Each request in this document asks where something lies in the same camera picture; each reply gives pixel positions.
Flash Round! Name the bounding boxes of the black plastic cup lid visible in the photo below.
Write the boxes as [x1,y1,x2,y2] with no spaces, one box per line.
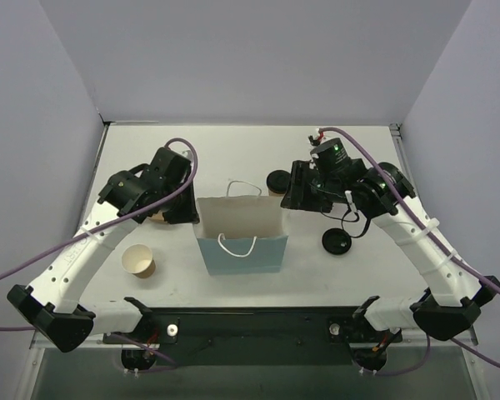
[266,170,291,192]

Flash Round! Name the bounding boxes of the light blue paper bag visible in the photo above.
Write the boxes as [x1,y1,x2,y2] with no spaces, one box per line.
[193,180,288,276]

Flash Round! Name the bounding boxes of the brown paper coffee cup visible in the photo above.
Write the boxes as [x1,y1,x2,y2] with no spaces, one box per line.
[268,189,286,197]

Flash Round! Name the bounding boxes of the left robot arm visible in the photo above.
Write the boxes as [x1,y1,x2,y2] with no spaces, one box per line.
[7,146,199,353]

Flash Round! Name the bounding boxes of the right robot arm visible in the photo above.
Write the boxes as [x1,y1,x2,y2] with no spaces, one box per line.
[281,138,500,341]

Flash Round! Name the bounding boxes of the brown cardboard cup carrier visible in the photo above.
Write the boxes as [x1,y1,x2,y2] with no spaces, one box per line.
[148,212,166,223]

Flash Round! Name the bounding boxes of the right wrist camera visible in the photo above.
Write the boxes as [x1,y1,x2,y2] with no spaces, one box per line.
[307,128,327,148]

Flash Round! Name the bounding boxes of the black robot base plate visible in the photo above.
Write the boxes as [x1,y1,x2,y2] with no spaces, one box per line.
[103,307,403,367]

